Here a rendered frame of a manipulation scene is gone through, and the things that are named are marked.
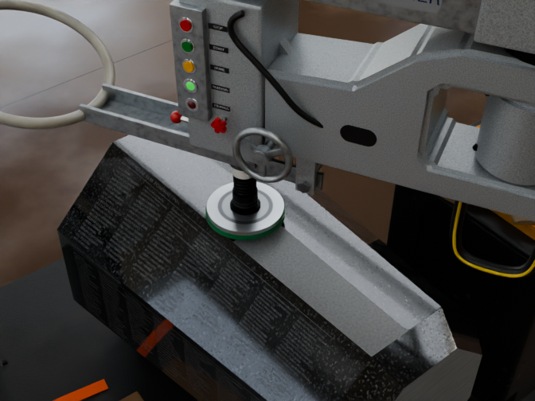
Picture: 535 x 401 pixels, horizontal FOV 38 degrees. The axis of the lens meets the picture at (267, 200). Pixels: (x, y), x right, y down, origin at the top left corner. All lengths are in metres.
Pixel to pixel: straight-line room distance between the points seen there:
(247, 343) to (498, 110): 0.87
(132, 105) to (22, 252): 1.35
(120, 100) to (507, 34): 1.13
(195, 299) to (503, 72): 1.05
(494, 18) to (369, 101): 0.33
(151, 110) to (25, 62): 2.53
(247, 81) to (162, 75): 2.63
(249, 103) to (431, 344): 0.73
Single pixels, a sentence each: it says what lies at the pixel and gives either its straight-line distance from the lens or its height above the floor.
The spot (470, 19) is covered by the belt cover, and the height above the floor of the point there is 1.60.
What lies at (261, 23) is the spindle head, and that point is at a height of 1.50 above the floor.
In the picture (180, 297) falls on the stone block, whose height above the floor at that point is 0.67.
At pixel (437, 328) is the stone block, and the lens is 1.97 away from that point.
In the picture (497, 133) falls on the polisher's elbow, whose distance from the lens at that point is 1.65.
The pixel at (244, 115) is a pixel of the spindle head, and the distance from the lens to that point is 1.80.
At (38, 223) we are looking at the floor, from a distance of 3.51.
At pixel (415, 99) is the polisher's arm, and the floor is 1.40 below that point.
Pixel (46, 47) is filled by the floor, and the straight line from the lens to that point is 4.75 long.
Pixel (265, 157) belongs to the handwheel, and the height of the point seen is 1.21.
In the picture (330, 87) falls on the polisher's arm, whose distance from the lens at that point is 1.68.
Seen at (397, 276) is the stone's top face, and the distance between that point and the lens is 2.04.
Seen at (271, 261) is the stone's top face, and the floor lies 0.82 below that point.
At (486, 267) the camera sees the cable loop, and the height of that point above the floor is 0.92.
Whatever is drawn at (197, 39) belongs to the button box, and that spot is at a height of 1.44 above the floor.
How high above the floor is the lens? 2.29
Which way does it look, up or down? 41 degrees down
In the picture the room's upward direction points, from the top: straight up
